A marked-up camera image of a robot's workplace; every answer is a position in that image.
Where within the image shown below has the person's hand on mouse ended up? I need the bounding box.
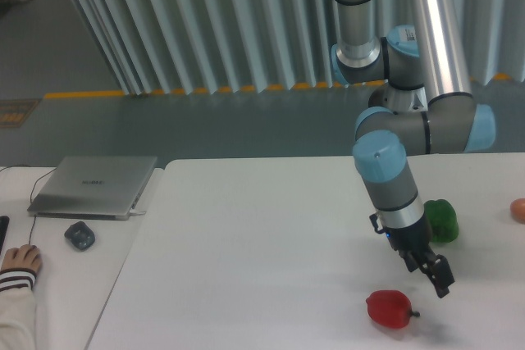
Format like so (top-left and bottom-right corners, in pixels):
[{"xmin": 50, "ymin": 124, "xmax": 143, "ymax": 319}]
[{"xmin": 1, "ymin": 244, "xmax": 43, "ymax": 275}]

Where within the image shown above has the black keyboard edge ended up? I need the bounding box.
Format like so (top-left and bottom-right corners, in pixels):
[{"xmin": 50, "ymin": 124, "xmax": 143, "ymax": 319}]
[{"xmin": 0, "ymin": 216, "xmax": 10, "ymax": 252}]

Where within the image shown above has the cream striped sleeve forearm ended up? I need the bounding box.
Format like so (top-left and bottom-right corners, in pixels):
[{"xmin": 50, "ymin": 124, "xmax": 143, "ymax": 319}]
[{"xmin": 1, "ymin": 268, "xmax": 36, "ymax": 349}]

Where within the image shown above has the white pleated folding partition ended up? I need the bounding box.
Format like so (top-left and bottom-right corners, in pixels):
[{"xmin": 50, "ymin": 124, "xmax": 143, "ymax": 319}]
[{"xmin": 72, "ymin": 0, "xmax": 524, "ymax": 95}]

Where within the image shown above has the red bell pepper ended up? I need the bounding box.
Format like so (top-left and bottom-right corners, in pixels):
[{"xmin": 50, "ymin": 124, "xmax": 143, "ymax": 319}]
[{"xmin": 366, "ymin": 290, "xmax": 421, "ymax": 330}]

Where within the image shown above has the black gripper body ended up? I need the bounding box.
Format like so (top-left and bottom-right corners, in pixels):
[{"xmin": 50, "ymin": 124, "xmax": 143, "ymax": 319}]
[{"xmin": 369, "ymin": 214, "xmax": 435, "ymax": 265}]

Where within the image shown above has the closed silver laptop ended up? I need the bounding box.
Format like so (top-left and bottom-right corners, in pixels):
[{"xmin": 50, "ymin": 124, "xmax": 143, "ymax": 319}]
[{"xmin": 28, "ymin": 156, "xmax": 157, "ymax": 220}]

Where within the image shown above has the orange round fruit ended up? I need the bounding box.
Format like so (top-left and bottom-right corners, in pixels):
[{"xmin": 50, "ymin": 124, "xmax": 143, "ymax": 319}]
[{"xmin": 509, "ymin": 198, "xmax": 525, "ymax": 223}]

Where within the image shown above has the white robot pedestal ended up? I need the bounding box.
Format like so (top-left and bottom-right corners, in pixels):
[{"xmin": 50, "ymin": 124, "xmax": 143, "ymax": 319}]
[{"xmin": 368, "ymin": 83, "xmax": 427, "ymax": 113}]

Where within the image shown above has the green bell pepper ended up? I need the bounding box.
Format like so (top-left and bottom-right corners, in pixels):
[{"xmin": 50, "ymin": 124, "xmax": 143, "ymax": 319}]
[{"xmin": 424, "ymin": 199, "xmax": 459, "ymax": 243}]

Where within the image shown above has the black mouse cable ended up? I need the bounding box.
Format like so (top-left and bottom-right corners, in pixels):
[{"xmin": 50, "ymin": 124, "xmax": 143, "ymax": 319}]
[{"xmin": 0, "ymin": 164, "xmax": 61, "ymax": 247}]

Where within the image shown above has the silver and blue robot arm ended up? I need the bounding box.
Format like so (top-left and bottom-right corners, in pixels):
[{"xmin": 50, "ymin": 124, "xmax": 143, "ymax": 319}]
[{"xmin": 331, "ymin": 0, "xmax": 496, "ymax": 297}]

